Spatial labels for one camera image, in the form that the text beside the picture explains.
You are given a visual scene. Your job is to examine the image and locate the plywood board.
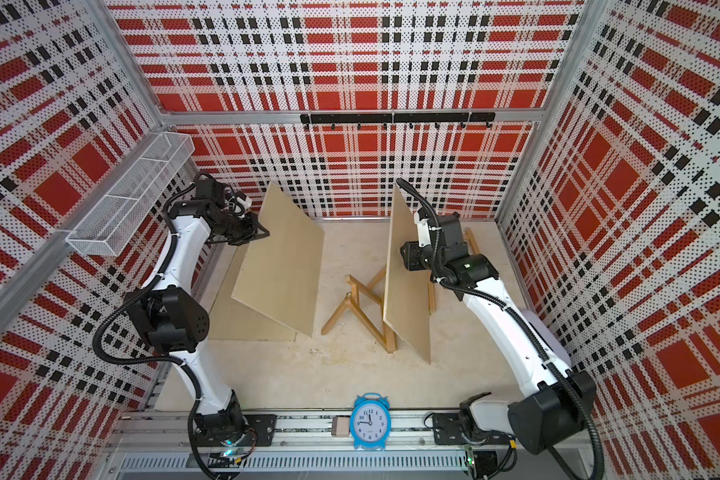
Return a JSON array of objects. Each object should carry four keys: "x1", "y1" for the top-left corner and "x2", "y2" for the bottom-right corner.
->
[
  {"x1": 232, "y1": 183, "x2": 324, "y2": 337},
  {"x1": 383, "y1": 186, "x2": 431, "y2": 364},
  {"x1": 201, "y1": 246, "x2": 296, "y2": 342}
]

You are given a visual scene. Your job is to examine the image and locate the wooden easel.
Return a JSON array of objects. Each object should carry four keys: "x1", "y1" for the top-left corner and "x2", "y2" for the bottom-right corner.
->
[
  {"x1": 320, "y1": 267, "x2": 398, "y2": 354},
  {"x1": 428, "y1": 283, "x2": 437, "y2": 314},
  {"x1": 463, "y1": 228, "x2": 481, "y2": 255}
]

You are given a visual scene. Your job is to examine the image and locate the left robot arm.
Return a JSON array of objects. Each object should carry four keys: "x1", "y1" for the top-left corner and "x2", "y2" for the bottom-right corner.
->
[{"x1": 92, "y1": 171, "x2": 270, "y2": 479}]

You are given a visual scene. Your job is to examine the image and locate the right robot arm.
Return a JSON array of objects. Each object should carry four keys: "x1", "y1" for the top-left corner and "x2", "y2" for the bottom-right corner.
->
[{"x1": 396, "y1": 178, "x2": 605, "y2": 479}]

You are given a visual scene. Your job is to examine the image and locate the white purple toy device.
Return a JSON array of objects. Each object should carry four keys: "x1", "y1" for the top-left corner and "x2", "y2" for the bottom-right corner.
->
[{"x1": 528, "y1": 317, "x2": 571, "y2": 367}]

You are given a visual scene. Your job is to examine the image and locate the blue alarm clock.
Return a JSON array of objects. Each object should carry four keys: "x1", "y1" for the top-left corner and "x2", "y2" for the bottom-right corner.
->
[{"x1": 349, "y1": 392, "x2": 391, "y2": 451}]

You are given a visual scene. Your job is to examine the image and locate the small beige box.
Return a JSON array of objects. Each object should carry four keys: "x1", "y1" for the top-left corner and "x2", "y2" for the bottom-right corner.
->
[{"x1": 331, "y1": 416, "x2": 350, "y2": 438}]

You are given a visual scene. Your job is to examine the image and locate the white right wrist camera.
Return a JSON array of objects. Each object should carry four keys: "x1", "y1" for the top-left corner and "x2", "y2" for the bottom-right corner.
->
[{"x1": 415, "y1": 218, "x2": 432, "y2": 248}]

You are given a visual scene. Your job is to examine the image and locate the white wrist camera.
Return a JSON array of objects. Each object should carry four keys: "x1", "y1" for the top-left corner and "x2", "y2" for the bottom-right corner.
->
[
  {"x1": 227, "y1": 191, "x2": 253, "y2": 216},
  {"x1": 415, "y1": 218, "x2": 432, "y2": 248}
]

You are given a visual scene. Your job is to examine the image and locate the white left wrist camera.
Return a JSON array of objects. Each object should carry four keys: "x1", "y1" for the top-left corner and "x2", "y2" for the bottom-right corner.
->
[{"x1": 227, "y1": 191, "x2": 253, "y2": 216}]

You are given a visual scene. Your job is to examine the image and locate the white wire basket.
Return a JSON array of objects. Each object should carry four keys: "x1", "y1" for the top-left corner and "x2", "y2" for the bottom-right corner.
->
[{"x1": 66, "y1": 132, "x2": 194, "y2": 257}]

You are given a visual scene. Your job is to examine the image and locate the black hook rail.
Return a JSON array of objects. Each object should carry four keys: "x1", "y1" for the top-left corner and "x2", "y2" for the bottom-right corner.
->
[{"x1": 300, "y1": 111, "x2": 497, "y2": 128}]

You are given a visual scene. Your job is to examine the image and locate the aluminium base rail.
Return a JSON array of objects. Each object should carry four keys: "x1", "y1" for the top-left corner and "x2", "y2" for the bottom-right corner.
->
[{"x1": 94, "y1": 409, "x2": 563, "y2": 479}]

